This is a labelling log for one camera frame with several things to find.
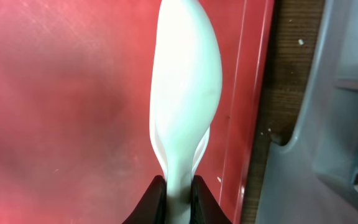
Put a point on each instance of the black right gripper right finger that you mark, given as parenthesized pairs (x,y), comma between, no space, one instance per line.
(204,207)

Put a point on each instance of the white plastic fork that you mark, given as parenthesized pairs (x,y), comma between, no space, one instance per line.
(161,155)

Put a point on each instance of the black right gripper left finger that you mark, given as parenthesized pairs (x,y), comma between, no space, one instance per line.
(151,208)

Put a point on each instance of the white plastic spoon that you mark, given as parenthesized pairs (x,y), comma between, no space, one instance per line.
(187,80)

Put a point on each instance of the grey dishwasher rack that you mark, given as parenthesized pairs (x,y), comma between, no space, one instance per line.
(310,179)

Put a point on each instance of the red plastic tray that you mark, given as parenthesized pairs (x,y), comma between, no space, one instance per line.
(74,107)

